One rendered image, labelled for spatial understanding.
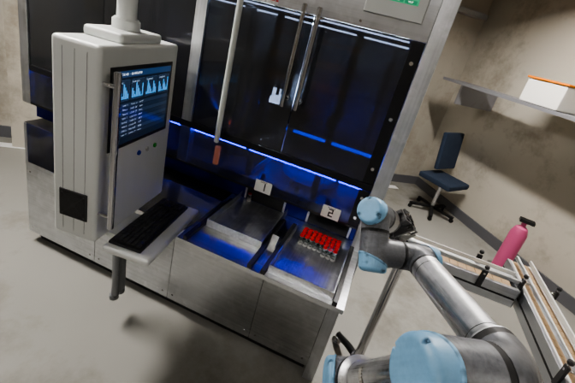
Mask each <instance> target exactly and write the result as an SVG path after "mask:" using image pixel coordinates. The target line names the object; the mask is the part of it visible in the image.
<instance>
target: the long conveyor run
mask: <svg viewBox="0 0 575 383"><path fill-rule="evenodd" d="M515 259H516V261H517V262H514V261H512V260H511V259H507V260H506V261H505V263H504V265H503V266H502V267H503V268H506V269H509V270H511V271H513V272H516V274H515V276H513V278H515V279H517V280H520V282H519V284H516V283H515V284H516V287H517V288H518V289H519V290H520V294H519V296H518V297H517V299H516V301H515V302H514V304H513V307H514V310H515V312H516V315H517V317H518V319H519V323H520V325H521V327H522V329H523V332H524V334H525V337H526V340H527V342H528V345H529V347H530V349H531V352H532V355H533V356H534V359H535V361H536V365H537V366H538V369H539V372H540V374H541V376H542V380H543V382H544V383H575V334H574V332H573V330H572V329H571V327H570V325H569V324H568V322H567V320H566V318H565V316H564V315H563V314H562V312H561V310H560V308H559V306H558V304H557V303H556V302H555V300H556V298H557V297H558V296H559V295H560V294H559V292H562V291H563V289H562V288H561V287H559V286H557V288H556V289H557V291H556V290H555V291H554V292H550V291H549V289H548V288H547V286H546V284H545V283H544V281H543V279H542V277H541V275H540V274H539V273H538V271H537V269H536V267H535V265H534V263H533V262H532V261H530V262H529V265H530V266H529V267H527V266H525V265H523V263H522V262H521V260H520V258H519V256H516V257H515Z"/></svg>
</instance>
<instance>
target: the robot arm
mask: <svg viewBox="0 0 575 383"><path fill-rule="evenodd" d="M409 213H410V212H409V211H408V210H406V209H400V210H397V211H395V210H393V209H392V208H391V207H389V206H388V205H387V204H386V203H385V202H384V201H383V200H381V199H379V198H377V197H366V198H364V199H363V200H361V201H360V203H359V205H358V207H357V214H358V217H359V219H360V220H361V234H360V242H359V268H360V269H361V270H363V271H366V272H372V273H378V274H385V273H386V272H387V268H397V269H402V270H406V271H410V272H411V274H412V275H413V277H414V278H415V279H416V281H417V282H418V283H419V284H420V286H421V287H422V288H423V290H424V292H425V293H426V294H427V296H428V297H429V299H430V300H431V302H432V303H433V304H434V305H435V307H436V308H437V309H438V311H439V312H440V313H441V315H442V317H443V318H444V319H445V321H446V322H447V323H448V325H449V326H450V327H451V328H452V330H453V331H454V333H455V334H456V336H453V335H447V334H441V333H436V332H432V331H428V330H418V331H409V332H406V333H403V334H402V335H401V336H399V338H398V339H397V340H396V341H395V345H396V346H394V347H393V349H392V351H391V354H390V355H386V356H379V357H374V358H369V357H367V356H364V355H359V354H357V355H351V356H337V355H336V354H334V355H328V356H326V358H325V361H324V365H323V383H542V377H541V375H540V372H539V369H538V366H537V365H536V362H535V360H534V359H533V357H532V355H531V354H530V352H529V351H528V350H527V349H526V348H525V346H524V345H523V344H522V343H521V342H520V340H519V339H518V338H517V337H516V336H515V335H514V334H513V333H512V332H511V331H510V330H509V329H508V328H506V327H503V326H498V325H497V324H496V323H495V322H494V320H493V319H492V318H491V317H490V316H489V315H488V314H487V313H486V312H485V311H484V310H483V308H482V307H481V306H480V305H479V304H478V303H477V302H476V301H475V300H474V299H473V297H472V296H471V295H470V294H469V293H468V292H467V291H466V290H465V289H464V288H463V286H462V285H461V284H460V283H459V282H458V281H457V280H456V279H455V278H454V277H453V276H452V275H451V274H450V273H449V272H448V271H447V270H446V269H445V268H444V267H443V266H442V263H443V260H442V256H441V252H440V251H439V250H438V249H437V248H435V247H431V246H428V245H419V244H414V243H409V242H406V241H407V240H408V239H410V238H412V237H414V236H416V233H418V231H417V230H416V227H415V226H414V221H413V218H412V216H411V215H410V214H409ZM413 231H415V232H414V233H411V232H413ZM407 233H410V234H407Z"/></svg>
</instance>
